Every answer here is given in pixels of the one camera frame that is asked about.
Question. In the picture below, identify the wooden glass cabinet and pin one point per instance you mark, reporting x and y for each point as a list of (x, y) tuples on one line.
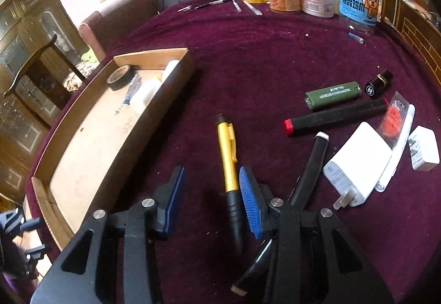
[(20, 31)]

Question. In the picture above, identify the small white charger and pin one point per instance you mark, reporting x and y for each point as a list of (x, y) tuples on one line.
[(425, 152)]

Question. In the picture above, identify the green tube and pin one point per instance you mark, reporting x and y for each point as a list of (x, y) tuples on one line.
[(332, 94)]

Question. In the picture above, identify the brown padded chair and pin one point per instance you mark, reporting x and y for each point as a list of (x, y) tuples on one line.
[(113, 21)]

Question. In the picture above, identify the small silver tool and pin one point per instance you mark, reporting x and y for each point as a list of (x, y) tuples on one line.
[(236, 6)]

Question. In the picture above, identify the yellow pen with black grip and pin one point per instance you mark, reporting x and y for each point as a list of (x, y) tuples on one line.
[(227, 159)]

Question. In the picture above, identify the blue clear pen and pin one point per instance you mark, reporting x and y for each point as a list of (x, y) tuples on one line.
[(132, 90)]

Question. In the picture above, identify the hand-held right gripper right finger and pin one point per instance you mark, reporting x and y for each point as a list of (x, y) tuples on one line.
[(249, 207)]

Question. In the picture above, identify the plain white bottle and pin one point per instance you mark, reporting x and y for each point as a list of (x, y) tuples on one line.
[(148, 92)]

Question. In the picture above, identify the small white stick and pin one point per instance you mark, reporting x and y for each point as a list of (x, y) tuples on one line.
[(252, 7)]

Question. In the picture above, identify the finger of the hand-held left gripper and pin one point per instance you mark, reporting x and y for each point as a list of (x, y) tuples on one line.
[(32, 224), (37, 252)]

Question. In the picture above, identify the large white charger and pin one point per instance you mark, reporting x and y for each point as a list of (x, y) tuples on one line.
[(361, 159)]

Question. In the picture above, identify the small blue capsule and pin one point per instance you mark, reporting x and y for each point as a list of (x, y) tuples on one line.
[(356, 37)]

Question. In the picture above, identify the metal tweezers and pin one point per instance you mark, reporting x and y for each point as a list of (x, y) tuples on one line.
[(185, 8)]

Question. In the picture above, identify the black lipstick with gold band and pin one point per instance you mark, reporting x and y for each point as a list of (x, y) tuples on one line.
[(377, 83)]

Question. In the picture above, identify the clear package with orange item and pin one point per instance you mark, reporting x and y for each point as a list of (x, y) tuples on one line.
[(392, 121)]

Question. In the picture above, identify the black tape roll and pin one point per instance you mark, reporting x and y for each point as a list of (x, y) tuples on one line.
[(119, 85)]

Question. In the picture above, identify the black pen with red end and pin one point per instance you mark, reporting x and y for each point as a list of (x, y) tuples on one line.
[(337, 116)]

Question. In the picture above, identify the dark wooden chair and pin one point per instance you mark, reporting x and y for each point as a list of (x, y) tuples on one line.
[(38, 62)]

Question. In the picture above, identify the wooden brick-pattern counter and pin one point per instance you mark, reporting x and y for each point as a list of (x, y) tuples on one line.
[(420, 35)]

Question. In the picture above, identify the white marker pen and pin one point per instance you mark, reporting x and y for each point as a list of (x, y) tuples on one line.
[(401, 148)]

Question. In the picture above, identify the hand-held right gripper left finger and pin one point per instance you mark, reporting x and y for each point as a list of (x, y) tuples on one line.
[(172, 200)]

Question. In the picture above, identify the thin black ballpoint pen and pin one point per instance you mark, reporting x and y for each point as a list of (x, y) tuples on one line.
[(215, 3)]

